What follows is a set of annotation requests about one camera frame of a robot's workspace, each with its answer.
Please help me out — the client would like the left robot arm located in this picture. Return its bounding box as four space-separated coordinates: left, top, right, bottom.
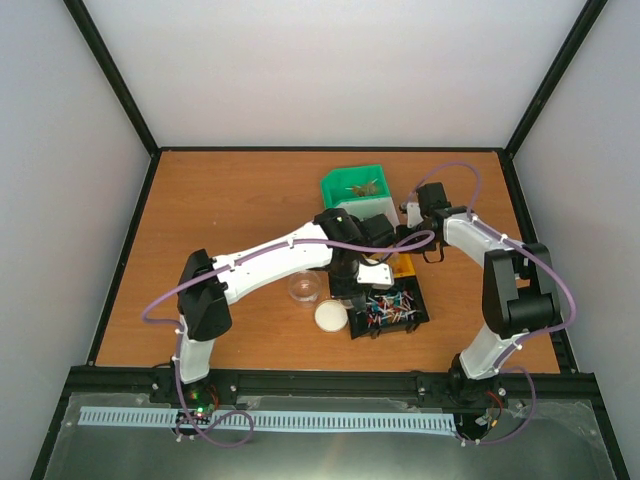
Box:
142 208 401 403

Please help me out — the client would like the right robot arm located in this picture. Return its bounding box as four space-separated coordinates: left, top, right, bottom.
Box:
398 182 560 406

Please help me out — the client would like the clear glass jar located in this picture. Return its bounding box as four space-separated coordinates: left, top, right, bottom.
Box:
288 270 322 307

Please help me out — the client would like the white jar lid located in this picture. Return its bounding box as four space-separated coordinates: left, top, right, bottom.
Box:
314 300 348 333

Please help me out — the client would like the yellow plastic bin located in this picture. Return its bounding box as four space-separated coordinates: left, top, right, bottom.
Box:
387 253 416 279

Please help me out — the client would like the black plastic bin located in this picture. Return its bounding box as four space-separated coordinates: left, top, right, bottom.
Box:
348 276 430 340

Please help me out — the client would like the white plastic bin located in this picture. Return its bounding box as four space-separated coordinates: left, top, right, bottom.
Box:
336 196 400 227

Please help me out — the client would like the green plastic bin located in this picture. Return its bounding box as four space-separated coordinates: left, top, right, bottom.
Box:
320 164 391 208

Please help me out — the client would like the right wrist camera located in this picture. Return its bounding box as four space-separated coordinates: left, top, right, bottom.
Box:
399 201 423 230

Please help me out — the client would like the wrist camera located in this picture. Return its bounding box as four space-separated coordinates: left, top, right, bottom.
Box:
356 263 394 289
399 201 423 230

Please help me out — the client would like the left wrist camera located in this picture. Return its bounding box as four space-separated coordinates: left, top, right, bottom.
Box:
356 263 394 289

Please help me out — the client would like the light blue cable duct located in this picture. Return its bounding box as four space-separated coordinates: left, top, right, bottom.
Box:
77 406 456 436

